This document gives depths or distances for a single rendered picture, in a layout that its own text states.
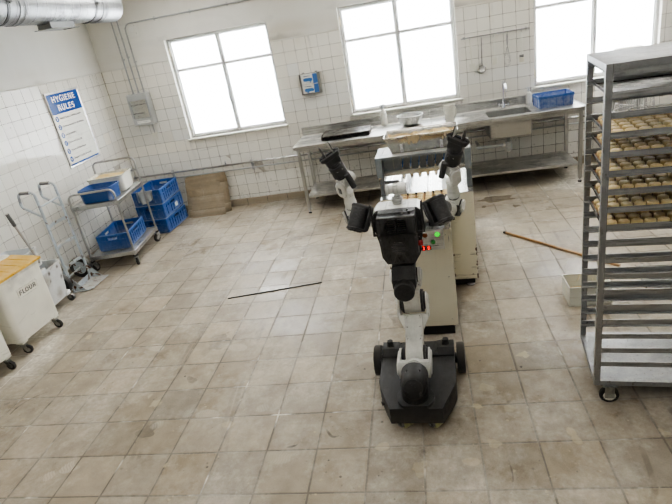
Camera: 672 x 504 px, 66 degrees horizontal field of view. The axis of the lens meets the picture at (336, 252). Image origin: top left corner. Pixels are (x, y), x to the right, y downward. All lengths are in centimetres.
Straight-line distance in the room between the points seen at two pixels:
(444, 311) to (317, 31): 437
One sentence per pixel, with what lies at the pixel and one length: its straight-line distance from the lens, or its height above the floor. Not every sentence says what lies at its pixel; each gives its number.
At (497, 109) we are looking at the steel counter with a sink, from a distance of 699.
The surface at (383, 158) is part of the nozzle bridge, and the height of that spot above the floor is 117.
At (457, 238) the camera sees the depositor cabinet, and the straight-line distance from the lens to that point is 428.
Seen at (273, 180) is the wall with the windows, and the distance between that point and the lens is 753.
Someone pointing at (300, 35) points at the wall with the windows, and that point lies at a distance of 712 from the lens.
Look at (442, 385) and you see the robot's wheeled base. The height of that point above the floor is 17.
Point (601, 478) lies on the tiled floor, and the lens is 299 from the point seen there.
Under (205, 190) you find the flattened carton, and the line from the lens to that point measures 767.
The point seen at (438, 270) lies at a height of 53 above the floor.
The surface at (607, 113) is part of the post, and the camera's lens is 266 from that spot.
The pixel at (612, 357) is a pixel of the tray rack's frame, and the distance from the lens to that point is 348.
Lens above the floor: 216
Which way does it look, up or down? 23 degrees down
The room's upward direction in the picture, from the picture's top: 10 degrees counter-clockwise
